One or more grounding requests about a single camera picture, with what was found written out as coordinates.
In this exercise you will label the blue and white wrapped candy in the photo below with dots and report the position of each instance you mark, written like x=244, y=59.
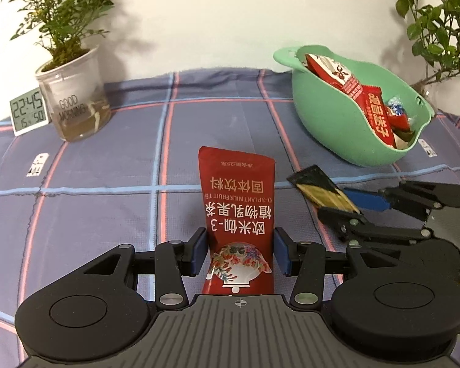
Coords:
x=395, y=106

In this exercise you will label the dark red drink sachet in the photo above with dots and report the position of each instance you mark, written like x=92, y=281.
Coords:
x=235, y=199

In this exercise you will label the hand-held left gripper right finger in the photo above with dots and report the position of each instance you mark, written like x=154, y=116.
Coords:
x=281, y=251

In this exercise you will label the plant in clear plastic cup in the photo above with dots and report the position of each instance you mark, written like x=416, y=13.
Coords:
x=73, y=96

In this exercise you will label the white digital clock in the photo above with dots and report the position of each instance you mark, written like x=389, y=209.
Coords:
x=28, y=111

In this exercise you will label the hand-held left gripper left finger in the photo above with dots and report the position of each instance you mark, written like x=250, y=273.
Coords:
x=199, y=251

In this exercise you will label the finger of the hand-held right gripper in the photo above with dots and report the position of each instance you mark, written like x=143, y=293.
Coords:
x=364, y=200
x=368, y=232

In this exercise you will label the leafy plant in glass vase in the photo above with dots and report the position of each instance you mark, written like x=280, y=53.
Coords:
x=444, y=27

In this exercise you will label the green plastic bowl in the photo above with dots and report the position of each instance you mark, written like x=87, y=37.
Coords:
x=329, y=122

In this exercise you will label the red and white snack bag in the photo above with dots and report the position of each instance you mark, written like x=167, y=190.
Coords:
x=331, y=71

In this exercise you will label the white cloth label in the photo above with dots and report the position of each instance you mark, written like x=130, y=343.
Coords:
x=38, y=165
x=428, y=148

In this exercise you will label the black sachet with gold print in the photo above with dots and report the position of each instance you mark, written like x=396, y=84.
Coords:
x=314, y=184

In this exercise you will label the long red snack bar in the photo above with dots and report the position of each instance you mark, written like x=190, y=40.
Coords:
x=377, y=117

